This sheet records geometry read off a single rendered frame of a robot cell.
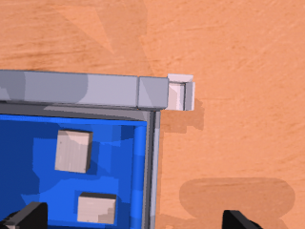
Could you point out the blue bin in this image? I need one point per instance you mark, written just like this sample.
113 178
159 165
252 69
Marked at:
27 161

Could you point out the pink rectangular block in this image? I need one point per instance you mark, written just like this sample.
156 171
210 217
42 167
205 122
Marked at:
96 207

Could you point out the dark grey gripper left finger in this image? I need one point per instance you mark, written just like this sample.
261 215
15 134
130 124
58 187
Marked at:
33 216

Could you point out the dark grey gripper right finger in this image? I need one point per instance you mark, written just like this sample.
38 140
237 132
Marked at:
234 219

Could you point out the grey metal block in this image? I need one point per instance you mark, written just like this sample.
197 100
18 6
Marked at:
73 151

